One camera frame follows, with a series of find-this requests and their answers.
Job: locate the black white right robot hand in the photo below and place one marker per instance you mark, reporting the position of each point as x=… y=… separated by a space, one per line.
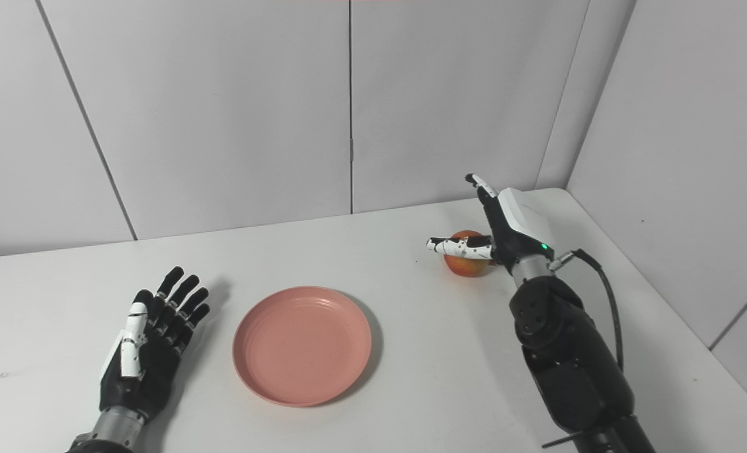
x=521 y=220

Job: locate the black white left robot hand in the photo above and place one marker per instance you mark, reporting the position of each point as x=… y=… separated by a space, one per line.
x=153 y=371

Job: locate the red yellow pomegranate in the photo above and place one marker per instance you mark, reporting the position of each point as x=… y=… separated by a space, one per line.
x=464 y=265

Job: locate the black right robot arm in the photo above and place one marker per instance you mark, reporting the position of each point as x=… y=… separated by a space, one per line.
x=568 y=358

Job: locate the pink round plate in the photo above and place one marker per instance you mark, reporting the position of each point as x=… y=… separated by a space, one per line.
x=301 y=346

